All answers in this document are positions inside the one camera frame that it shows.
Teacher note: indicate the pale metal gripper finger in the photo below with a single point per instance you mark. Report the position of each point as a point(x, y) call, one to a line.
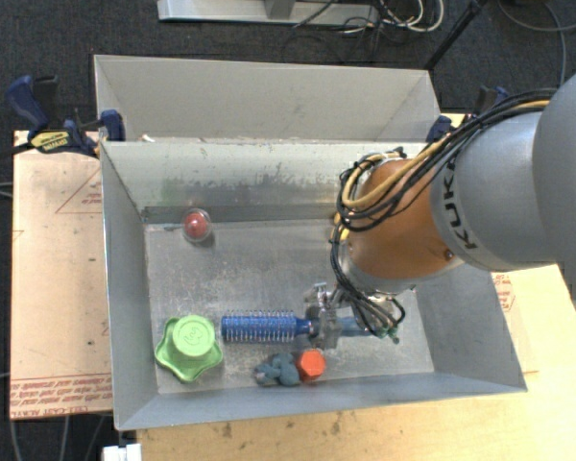
point(320, 300)
point(329, 332)

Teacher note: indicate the blue-grey soft toy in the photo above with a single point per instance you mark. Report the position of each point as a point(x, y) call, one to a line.
point(279, 371)

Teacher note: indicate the blue round hairbrush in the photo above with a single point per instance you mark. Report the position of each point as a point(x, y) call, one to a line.
point(259, 327)

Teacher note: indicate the orange hexagonal block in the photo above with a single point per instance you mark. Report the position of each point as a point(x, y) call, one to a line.
point(311, 365)

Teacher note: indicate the red ball in clear shell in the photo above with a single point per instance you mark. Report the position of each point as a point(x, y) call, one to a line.
point(196, 225)

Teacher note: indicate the green star-shaped cup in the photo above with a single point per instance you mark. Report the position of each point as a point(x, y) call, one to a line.
point(190, 348)

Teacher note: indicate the brown cardboard board red print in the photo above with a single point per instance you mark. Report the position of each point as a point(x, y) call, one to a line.
point(57, 276)

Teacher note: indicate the grey metal bin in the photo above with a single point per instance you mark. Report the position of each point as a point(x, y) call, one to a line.
point(269, 267)

